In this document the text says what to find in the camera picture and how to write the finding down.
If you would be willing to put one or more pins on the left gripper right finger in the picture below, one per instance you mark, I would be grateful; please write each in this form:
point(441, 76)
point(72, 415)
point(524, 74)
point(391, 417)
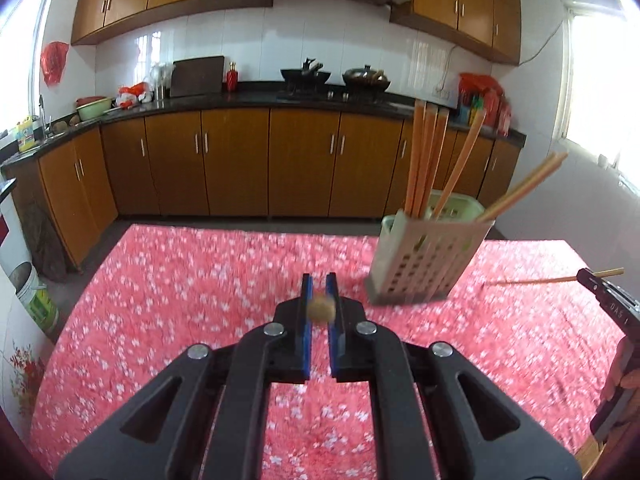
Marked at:
point(434, 414)

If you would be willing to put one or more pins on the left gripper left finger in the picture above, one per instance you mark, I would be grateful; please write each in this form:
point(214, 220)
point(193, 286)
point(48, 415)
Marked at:
point(204, 415)

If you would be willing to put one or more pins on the person's right hand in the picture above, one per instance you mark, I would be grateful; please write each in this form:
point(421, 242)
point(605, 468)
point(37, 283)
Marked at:
point(617, 377)

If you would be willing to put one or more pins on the perforated metal chopstick holder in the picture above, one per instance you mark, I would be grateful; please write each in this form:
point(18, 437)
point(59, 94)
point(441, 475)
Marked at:
point(420, 260)

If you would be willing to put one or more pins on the red floral tablecloth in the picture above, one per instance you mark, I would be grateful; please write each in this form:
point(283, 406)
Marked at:
point(161, 289)

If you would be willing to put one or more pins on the lower wooden cabinets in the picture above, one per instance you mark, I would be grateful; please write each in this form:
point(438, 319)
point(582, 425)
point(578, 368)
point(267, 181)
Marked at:
point(282, 162)

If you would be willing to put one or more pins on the window right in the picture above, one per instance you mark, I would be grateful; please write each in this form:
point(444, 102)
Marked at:
point(602, 87)

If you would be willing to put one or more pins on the window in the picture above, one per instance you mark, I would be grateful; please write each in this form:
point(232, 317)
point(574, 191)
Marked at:
point(20, 40)
point(602, 87)

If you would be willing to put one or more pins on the chopstick in holder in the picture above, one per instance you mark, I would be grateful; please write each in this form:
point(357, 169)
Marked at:
point(436, 151)
point(425, 155)
point(463, 157)
point(416, 149)

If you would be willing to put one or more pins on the red condiment bottles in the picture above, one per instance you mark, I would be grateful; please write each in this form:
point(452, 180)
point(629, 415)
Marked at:
point(498, 111)

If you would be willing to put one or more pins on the white plastic bucket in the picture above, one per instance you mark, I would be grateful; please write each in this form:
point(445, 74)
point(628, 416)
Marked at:
point(34, 296)

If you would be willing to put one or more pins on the black countertop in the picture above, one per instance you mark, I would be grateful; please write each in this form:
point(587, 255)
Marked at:
point(261, 95)

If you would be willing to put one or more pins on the gas stove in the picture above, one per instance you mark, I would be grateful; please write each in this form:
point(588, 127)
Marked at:
point(329, 96)

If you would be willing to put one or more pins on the lidded wok on stove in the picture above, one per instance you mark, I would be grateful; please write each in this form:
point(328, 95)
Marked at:
point(365, 79)

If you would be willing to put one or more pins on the red bag on counter right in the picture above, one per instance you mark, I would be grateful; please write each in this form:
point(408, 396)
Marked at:
point(471, 84)

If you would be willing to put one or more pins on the black wok on stove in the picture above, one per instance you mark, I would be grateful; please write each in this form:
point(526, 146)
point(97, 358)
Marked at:
point(307, 79)

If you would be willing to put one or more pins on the red bottle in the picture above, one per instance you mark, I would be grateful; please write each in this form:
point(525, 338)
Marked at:
point(232, 78)

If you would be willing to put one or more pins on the red white plastic bag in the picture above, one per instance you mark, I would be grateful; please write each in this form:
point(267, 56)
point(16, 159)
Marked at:
point(129, 97)

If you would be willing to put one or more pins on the dark wooden cutting board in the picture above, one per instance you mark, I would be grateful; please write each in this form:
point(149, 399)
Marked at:
point(197, 77)

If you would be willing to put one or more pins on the green basin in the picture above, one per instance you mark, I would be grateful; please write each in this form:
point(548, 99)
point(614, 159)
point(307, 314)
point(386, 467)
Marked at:
point(94, 109)

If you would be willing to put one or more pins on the red hanging plastic bag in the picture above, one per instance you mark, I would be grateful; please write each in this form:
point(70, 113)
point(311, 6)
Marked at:
point(53, 61)

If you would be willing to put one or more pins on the window left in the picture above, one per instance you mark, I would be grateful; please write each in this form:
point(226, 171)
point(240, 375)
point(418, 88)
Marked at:
point(20, 40)

